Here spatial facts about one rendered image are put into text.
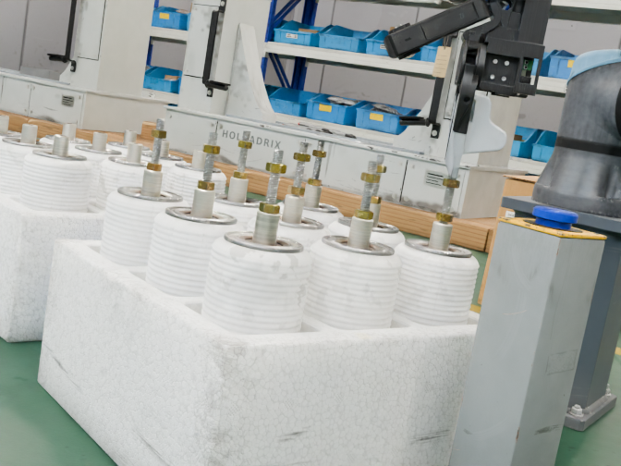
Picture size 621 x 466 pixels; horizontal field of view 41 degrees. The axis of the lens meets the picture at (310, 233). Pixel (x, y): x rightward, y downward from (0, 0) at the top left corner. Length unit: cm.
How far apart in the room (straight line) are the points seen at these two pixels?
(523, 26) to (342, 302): 35
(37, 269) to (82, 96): 295
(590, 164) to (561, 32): 838
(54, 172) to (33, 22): 720
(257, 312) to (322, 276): 10
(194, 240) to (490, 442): 34
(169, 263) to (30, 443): 24
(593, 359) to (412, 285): 44
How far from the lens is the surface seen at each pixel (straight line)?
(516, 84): 90
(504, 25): 93
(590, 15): 621
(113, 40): 418
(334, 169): 316
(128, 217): 94
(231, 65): 370
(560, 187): 125
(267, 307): 75
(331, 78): 1081
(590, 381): 128
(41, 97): 434
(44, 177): 122
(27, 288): 120
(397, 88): 1031
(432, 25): 91
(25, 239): 118
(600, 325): 126
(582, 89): 127
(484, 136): 91
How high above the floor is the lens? 39
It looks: 9 degrees down
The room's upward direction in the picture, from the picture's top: 10 degrees clockwise
